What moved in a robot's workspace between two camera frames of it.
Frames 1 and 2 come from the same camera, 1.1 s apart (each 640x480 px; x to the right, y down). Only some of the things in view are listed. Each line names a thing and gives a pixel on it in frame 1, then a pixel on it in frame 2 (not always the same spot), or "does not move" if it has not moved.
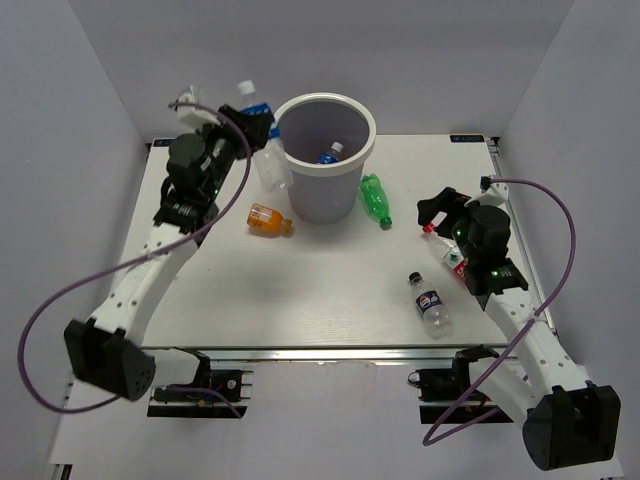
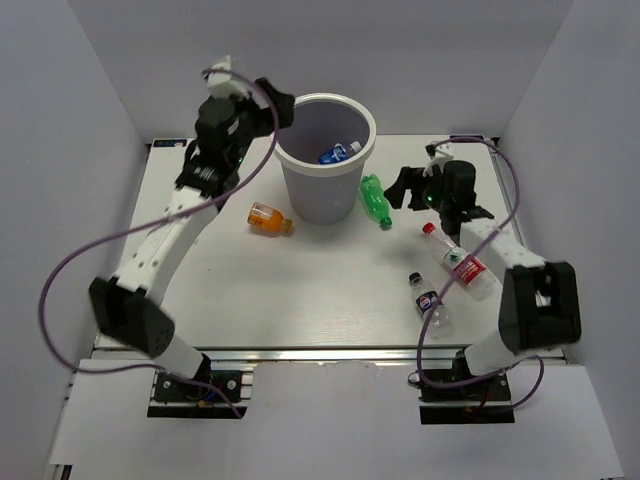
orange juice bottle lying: (268, 219) does not move
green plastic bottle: (375, 199) does not move
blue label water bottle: (272, 160) to (337, 153)
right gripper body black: (459, 233) to (435, 198)
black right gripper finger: (447, 200) to (407, 179)
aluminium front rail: (397, 355) does not move
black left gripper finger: (256, 126) to (285, 104)
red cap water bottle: (447, 250) does not move
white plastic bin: (307, 126) does not move
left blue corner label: (163, 142) does not move
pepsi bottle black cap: (431, 304) does not move
